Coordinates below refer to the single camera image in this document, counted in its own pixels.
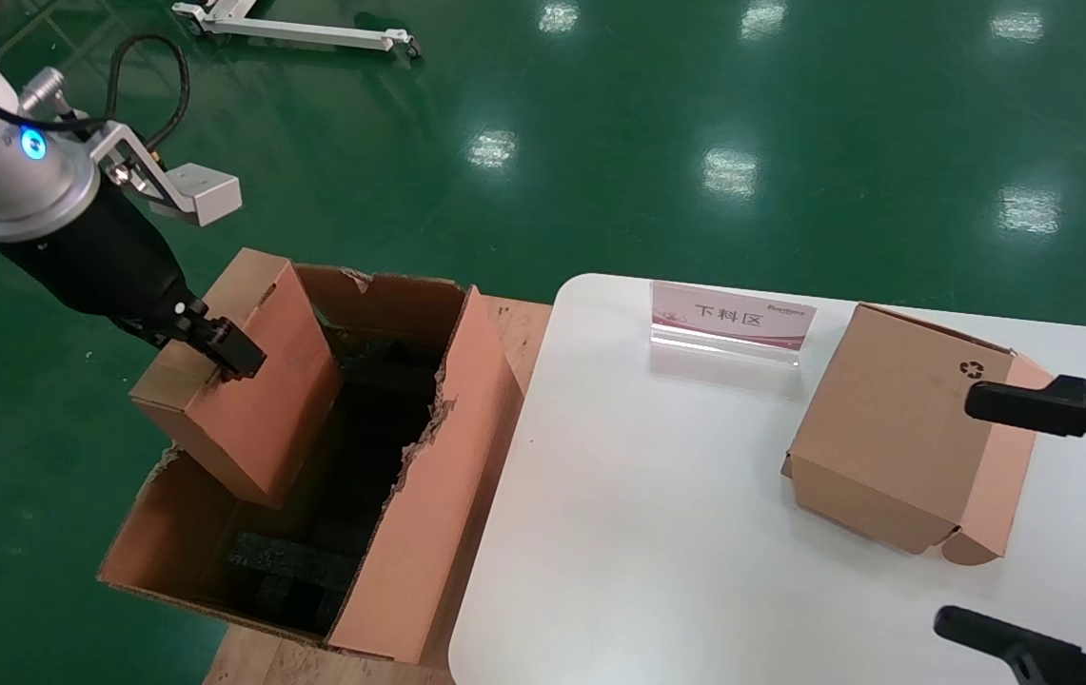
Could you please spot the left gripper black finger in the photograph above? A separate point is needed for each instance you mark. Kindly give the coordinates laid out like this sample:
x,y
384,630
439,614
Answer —
x,y
233,352

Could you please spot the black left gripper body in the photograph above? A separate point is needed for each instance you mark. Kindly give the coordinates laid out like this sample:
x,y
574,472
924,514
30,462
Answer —
x,y
95,262

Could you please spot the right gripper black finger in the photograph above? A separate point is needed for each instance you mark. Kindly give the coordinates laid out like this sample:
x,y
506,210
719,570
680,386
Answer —
x,y
999,642
1018,404

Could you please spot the small narrow cardboard box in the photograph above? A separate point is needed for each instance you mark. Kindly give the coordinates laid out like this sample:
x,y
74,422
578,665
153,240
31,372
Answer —
x,y
257,419

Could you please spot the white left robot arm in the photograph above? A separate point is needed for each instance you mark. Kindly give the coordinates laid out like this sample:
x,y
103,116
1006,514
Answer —
x,y
19,185

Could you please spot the cardboard box with recycle mark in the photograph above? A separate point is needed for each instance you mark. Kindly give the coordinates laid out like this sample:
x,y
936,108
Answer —
x,y
885,428

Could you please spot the big open cardboard box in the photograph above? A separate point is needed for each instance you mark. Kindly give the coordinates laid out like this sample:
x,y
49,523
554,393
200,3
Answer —
x,y
428,533

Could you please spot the black foam insert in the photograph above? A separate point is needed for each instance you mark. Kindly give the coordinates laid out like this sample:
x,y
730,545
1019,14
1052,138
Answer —
x,y
286,561

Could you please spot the acrylic sign with red label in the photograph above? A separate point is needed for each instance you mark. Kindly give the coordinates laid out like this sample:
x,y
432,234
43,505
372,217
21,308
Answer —
x,y
733,314

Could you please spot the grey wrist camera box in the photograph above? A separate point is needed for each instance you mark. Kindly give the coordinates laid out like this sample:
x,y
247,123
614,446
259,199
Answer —
x,y
205,195

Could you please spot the white metal floor frame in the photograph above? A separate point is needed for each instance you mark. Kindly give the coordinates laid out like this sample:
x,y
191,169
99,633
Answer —
x,y
314,33

